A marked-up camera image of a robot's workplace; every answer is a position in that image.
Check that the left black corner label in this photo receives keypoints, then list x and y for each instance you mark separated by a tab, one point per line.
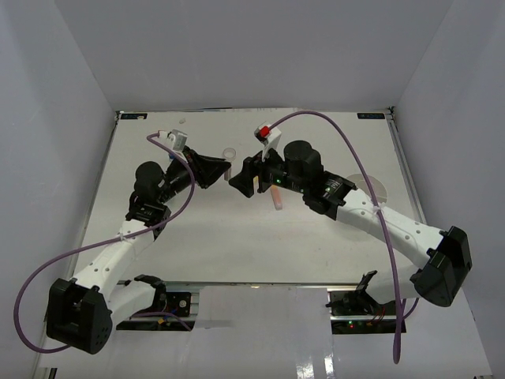
133	116

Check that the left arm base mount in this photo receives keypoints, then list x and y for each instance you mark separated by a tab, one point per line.
146	303

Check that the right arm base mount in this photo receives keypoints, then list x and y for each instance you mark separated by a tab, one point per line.
354	312

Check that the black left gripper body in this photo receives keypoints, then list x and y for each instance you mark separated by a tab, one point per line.
194	166

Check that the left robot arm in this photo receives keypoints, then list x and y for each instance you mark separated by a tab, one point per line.
83	311

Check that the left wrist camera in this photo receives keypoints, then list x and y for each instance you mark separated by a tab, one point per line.
176	140

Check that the clear tape roll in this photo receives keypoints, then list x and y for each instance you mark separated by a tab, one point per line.
229	154

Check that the black corner label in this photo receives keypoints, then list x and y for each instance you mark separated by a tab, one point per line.
370	115
133	116

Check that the right black corner label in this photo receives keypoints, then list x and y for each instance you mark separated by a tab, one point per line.
370	115

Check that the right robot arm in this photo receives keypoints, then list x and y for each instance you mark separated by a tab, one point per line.
440	260

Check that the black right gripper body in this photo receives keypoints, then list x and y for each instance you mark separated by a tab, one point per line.
271	172

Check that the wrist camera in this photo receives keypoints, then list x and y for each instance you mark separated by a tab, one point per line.
269	137
176	140

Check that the green highlighter pen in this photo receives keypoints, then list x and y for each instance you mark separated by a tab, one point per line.
227	175

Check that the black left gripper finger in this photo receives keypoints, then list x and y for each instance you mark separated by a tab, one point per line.
211	160
213	171

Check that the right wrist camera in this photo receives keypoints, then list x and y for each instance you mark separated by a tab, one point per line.
269	137

